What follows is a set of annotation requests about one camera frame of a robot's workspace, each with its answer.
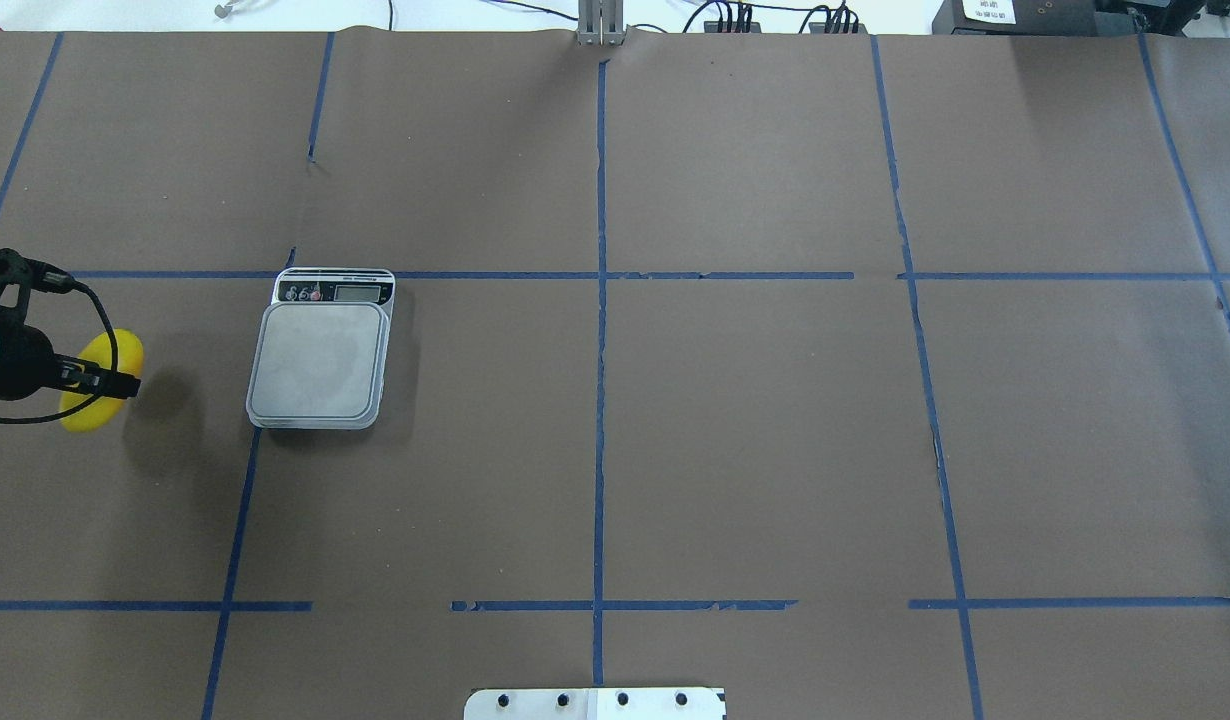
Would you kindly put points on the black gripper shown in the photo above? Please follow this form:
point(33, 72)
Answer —
point(27, 363)

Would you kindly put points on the yellow mango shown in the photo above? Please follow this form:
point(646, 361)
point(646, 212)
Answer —
point(131, 359)

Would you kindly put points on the silver digital kitchen scale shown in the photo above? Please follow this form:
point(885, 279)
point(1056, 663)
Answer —
point(322, 349)

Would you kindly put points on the white metal mounting plate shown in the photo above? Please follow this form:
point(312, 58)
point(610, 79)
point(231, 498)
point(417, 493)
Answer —
point(597, 703)

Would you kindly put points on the brown paper table cover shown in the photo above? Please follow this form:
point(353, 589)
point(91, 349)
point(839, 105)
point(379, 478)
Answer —
point(875, 377)

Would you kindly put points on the black box with label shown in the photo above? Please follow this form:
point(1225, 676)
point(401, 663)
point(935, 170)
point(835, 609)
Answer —
point(1029, 18)

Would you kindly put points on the grey metal clamp bracket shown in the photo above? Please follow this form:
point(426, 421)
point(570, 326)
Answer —
point(601, 23)

